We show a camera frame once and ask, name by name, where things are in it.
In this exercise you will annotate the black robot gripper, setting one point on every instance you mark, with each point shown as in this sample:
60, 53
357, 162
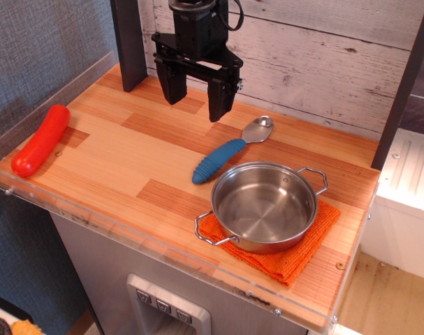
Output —
198, 48

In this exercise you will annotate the blue handled metal spoon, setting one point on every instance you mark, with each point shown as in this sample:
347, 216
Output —
256, 131

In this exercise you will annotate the red plastic hot dog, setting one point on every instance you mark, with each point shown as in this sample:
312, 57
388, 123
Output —
42, 143

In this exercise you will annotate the stainless steel pot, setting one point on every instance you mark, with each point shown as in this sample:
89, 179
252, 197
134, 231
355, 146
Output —
260, 203

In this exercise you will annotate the clear acrylic table guard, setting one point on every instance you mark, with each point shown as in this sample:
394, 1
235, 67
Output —
124, 163

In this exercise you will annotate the orange woven cloth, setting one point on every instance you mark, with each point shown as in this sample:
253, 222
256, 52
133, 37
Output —
281, 262

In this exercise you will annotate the grey toy fridge cabinet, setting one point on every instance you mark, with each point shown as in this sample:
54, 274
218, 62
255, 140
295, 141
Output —
103, 265

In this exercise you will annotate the silver dispenser button panel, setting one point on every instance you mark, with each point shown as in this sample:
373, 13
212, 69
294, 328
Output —
160, 311

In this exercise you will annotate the white toy sink unit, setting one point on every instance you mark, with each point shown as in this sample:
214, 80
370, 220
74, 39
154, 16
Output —
394, 232

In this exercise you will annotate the dark grey left post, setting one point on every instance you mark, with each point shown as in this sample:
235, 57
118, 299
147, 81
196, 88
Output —
130, 44

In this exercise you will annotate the dark grey post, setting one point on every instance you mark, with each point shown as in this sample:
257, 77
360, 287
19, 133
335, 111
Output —
130, 44
403, 93

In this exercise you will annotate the dark grey right post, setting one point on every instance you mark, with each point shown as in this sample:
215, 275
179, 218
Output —
403, 93

